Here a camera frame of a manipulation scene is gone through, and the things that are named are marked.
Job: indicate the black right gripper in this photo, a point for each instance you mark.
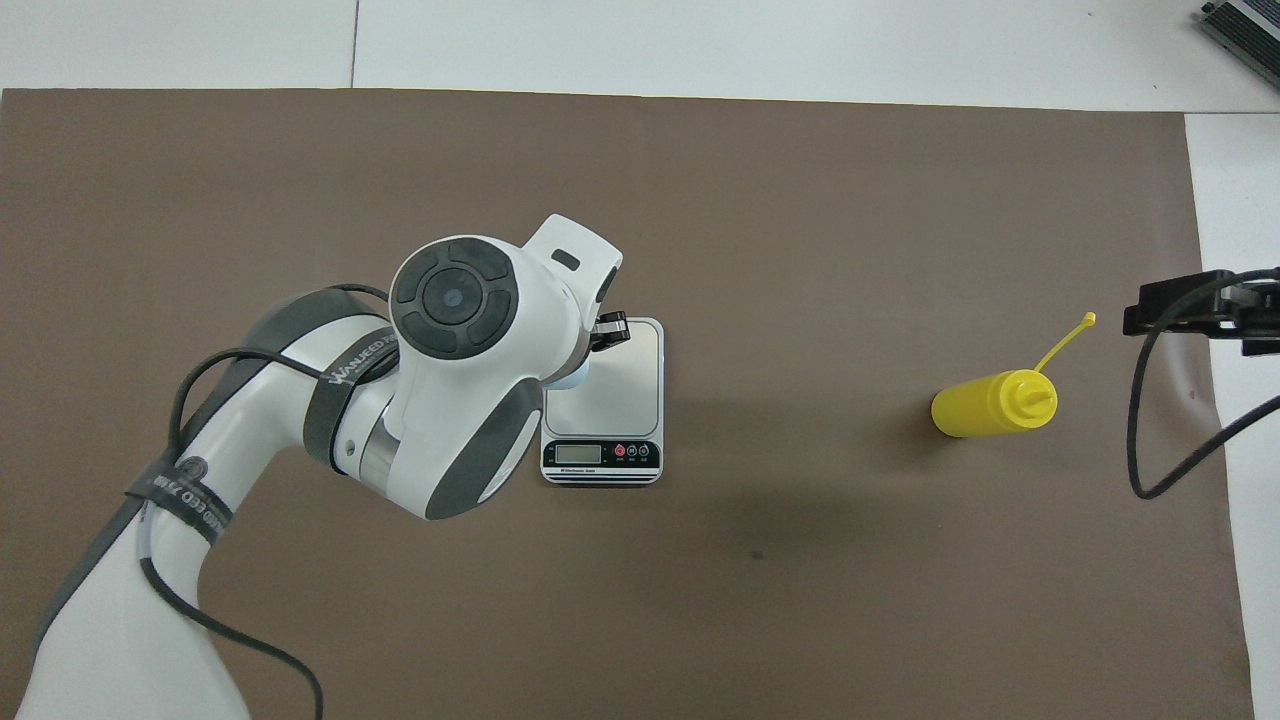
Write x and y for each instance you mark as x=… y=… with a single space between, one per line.
x=1260 y=320

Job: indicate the light blue plastic cup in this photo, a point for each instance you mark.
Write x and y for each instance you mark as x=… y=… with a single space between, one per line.
x=572 y=378

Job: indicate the yellow squeeze bottle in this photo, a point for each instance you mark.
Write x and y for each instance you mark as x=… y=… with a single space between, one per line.
x=980 y=405

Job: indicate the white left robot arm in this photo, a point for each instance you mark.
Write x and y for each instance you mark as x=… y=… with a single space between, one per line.
x=460 y=380

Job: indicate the silver digital kitchen scale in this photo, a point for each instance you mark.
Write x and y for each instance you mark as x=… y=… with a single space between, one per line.
x=620 y=400

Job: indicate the brown paper table mat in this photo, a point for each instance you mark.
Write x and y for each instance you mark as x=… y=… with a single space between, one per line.
x=800 y=200

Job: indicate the grey metal device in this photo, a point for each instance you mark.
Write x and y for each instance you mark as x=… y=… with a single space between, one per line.
x=1250 y=30

